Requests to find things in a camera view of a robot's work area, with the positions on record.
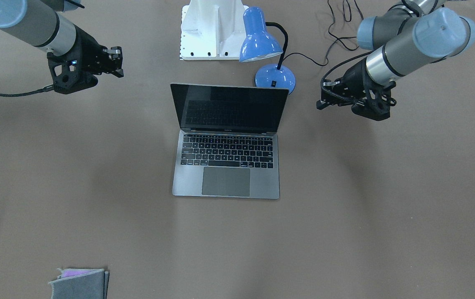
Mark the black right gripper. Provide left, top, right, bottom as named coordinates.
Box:
left=69, top=27, right=124, bottom=78

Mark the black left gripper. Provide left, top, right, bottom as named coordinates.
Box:
left=316, top=62, right=372, bottom=110

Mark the grey laptop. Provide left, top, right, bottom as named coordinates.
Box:
left=170, top=83, right=289, bottom=200

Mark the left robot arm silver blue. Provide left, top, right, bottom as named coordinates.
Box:
left=316, top=0, right=475, bottom=121

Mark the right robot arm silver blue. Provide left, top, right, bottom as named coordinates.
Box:
left=0, top=0, right=124, bottom=78

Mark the blue desk lamp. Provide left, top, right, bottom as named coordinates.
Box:
left=239, top=6, right=296, bottom=93

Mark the grey folded cloth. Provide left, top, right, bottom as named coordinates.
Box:
left=49, top=268, right=110, bottom=299

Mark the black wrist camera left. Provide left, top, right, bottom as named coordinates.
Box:
left=351, top=80, right=397, bottom=121

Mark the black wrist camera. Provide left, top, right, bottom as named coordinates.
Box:
left=46, top=50, right=98, bottom=95
left=351, top=80, right=397, bottom=121

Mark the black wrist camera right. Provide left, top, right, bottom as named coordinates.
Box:
left=46, top=50, right=98, bottom=95

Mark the lamp power cable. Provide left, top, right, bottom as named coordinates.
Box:
left=281, top=0, right=404, bottom=67

